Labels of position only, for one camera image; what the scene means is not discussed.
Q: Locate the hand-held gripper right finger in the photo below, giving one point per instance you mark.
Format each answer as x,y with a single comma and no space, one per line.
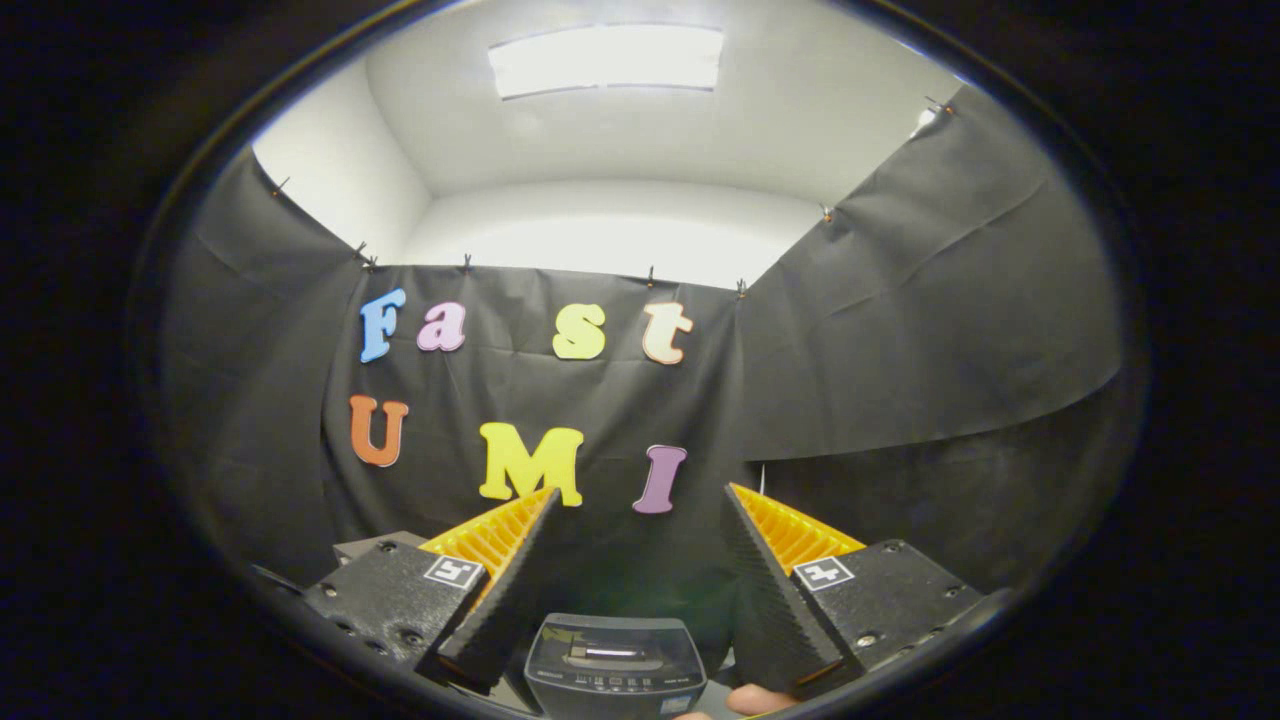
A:
765,600

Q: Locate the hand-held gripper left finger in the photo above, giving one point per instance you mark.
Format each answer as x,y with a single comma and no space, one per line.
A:
510,600

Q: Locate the grey washing machine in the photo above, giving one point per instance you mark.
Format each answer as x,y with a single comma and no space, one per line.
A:
600,702

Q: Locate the black backdrop cloth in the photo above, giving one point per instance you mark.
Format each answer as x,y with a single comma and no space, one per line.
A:
560,400

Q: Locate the row of small clips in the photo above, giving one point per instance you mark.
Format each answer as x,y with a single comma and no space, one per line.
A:
466,263

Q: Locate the small ceiling light panel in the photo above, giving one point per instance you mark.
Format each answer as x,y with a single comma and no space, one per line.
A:
925,118

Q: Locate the large ceiling light panel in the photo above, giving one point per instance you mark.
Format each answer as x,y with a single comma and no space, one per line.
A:
605,60

